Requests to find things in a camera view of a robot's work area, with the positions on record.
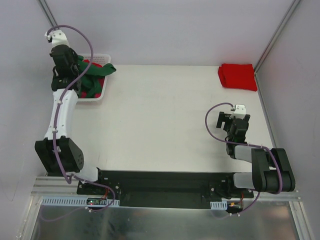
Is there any aluminium rail front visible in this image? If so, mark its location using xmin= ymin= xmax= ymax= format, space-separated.
xmin=31 ymin=176 xmax=303 ymax=202

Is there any aluminium corner post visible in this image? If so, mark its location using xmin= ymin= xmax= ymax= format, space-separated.
xmin=36 ymin=0 xmax=58 ymax=27
xmin=253 ymin=0 xmax=303 ymax=73

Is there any green t-shirt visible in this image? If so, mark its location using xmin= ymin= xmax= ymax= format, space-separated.
xmin=79 ymin=61 xmax=117 ymax=99

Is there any left slotted cable duct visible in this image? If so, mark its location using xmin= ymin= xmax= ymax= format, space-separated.
xmin=42 ymin=196 xmax=120 ymax=208

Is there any pink t-shirt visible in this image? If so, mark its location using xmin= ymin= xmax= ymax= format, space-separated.
xmin=80 ymin=73 xmax=105 ymax=99

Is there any slotted cable duct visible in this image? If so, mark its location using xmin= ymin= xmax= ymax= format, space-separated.
xmin=42 ymin=196 xmax=120 ymax=208
xmin=210 ymin=200 xmax=228 ymax=211

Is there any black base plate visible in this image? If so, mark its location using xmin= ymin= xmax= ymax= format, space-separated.
xmin=76 ymin=170 xmax=254 ymax=209

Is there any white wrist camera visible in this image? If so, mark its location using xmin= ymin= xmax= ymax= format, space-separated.
xmin=229 ymin=104 xmax=247 ymax=120
xmin=45 ymin=29 xmax=70 ymax=48

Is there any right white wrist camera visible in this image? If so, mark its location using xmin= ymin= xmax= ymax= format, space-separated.
xmin=229 ymin=104 xmax=247 ymax=120

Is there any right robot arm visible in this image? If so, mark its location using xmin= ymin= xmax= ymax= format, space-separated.
xmin=216 ymin=111 xmax=296 ymax=198

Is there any folded red t-shirt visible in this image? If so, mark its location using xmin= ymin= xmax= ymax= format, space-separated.
xmin=218 ymin=63 xmax=258 ymax=92

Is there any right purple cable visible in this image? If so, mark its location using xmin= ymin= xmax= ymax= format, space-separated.
xmin=204 ymin=102 xmax=285 ymax=220

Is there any right slotted cable duct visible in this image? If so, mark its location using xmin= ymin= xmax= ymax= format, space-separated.
xmin=210 ymin=200 xmax=228 ymax=211

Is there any right aluminium corner post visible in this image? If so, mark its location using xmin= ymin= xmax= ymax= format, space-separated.
xmin=253 ymin=0 xmax=303 ymax=73

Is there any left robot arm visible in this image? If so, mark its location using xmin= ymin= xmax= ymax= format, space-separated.
xmin=34 ymin=44 xmax=106 ymax=195

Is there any white plastic basket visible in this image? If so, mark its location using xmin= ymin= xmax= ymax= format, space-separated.
xmin=74 ymin=53 xmax=112 ymax=105

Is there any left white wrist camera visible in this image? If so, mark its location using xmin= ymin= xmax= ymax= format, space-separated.
xmin=45 ymin=29 xmax=70 ymax=48

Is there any left aluminium corner post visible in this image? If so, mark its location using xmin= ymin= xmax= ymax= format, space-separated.
xmin=36 ymin=0 xmax=58 ymax=27

